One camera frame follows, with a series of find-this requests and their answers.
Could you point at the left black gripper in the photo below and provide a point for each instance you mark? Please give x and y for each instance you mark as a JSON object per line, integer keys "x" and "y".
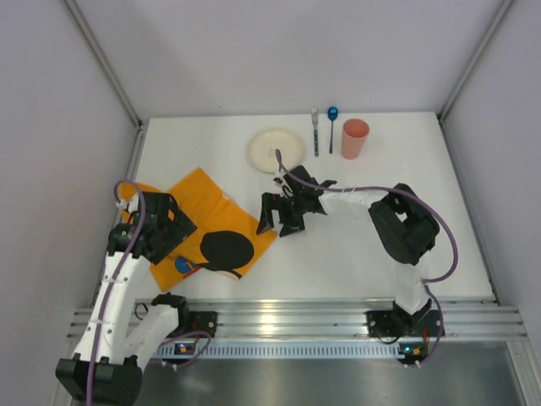
{"x": 178, "y": 228}

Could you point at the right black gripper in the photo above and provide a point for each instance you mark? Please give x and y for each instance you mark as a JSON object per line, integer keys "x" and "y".
{"x": 283, "y": 210}

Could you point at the orange cartoon mouse towel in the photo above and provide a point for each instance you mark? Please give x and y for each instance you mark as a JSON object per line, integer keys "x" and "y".
{"x": 225, "y": 241}

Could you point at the cream round plate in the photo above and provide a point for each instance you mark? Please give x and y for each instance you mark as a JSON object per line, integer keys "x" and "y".
{"x": 262, "y": 147}

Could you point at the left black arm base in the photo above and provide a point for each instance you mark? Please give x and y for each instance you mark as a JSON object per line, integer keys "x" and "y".
{"x": 205, "y": 321}

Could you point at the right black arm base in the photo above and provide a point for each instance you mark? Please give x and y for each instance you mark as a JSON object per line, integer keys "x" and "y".
{"x": 389, "y": 325}

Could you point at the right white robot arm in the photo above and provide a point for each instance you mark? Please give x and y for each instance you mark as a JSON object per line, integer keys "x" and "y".
{"x": 406, "y": 229}

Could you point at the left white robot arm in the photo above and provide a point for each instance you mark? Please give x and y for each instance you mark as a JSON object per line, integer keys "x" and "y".
{"x": 108, "y": 363}

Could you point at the pink plastic cup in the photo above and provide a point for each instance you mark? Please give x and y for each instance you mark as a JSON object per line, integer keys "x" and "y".
{"x": 355, "y": 131}

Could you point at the blue metallic spoon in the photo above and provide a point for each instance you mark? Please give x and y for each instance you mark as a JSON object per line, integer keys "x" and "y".
{"x": 332, "y": 114}

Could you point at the fork with teal handle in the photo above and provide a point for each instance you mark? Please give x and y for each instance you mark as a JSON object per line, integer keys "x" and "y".
{"x": 315, "y": 122}

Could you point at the aluminium mounting rail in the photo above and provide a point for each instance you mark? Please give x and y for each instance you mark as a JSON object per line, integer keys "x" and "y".
{"x": 464, "y": 320}

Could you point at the perforated grey cable duct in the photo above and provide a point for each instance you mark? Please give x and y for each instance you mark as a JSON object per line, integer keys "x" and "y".
{"x": 216, "y": 349}

